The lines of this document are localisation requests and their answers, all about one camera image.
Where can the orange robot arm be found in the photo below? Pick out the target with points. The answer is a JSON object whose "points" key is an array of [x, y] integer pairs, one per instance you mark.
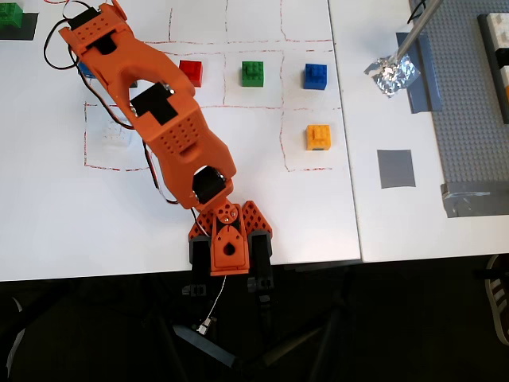
{"points": [[179, 139]]}

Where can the orange robot base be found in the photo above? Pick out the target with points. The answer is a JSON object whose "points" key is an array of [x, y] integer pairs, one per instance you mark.
{"points": [[228, 258]]}

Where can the white lego block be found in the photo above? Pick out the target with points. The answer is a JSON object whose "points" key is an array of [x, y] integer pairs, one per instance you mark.
{"points": [[113, 133]]}

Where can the green lego block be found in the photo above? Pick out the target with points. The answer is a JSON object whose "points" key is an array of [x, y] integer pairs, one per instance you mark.
{"points": [[253, 73], [10, 16]]}

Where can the red lego block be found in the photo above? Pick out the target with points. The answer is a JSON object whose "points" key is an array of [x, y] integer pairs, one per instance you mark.
{"points": [[193, 69]]}

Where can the blue lego block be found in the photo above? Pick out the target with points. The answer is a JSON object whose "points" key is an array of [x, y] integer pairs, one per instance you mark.
{"points": [[315, 76]]}

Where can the yellow lego block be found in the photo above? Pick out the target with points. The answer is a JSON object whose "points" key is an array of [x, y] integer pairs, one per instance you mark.
{"points": [[318, 138]]}

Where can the grey square marker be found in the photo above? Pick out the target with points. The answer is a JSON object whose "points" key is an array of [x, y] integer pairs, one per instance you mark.
{"points": [[396, 169]]}

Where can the grey bar under table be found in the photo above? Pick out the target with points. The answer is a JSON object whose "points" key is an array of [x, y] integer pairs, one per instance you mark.
{"points": [[207, 346]]}

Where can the crumpled aluminium foil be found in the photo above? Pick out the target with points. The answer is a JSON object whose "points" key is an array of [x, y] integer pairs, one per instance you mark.
{"points": [[391, 79]]}

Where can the metal rod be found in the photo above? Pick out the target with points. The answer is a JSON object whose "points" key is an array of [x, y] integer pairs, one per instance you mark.
{"points": [[417, 30]]}

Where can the blue-grey tape strip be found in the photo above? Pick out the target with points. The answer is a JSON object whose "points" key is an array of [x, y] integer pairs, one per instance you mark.
{"points": [[423, 99]]}

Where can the dark tripod leg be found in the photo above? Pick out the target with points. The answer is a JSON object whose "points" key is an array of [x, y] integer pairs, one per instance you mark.
{"points": [[294, 342]]}

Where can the grey lego baseplate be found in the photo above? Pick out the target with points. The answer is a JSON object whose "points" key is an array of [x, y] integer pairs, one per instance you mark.
{"points": [[461, 119]]}

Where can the black lego strip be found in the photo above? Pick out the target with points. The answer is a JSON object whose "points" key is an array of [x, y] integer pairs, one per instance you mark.
{"points": [[493, 59]]}

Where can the large white lego brick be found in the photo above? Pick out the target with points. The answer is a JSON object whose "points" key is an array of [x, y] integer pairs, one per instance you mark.
{"points": [[499, 32]]}

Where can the small white lego brick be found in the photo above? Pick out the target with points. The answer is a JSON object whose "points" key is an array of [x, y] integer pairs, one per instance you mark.
{"points": [[505, 75]]}

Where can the orange lego brick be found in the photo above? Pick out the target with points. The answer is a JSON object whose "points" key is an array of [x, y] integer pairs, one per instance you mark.
{"points": [[507, 99]]}

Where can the striped sneaker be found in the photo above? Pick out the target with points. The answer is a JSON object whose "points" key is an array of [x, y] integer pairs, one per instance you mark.
{"points": [[499, 302]]}

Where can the grey duct tape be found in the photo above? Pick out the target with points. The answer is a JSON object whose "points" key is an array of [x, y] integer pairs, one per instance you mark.
{"points": [[477, 203]]}

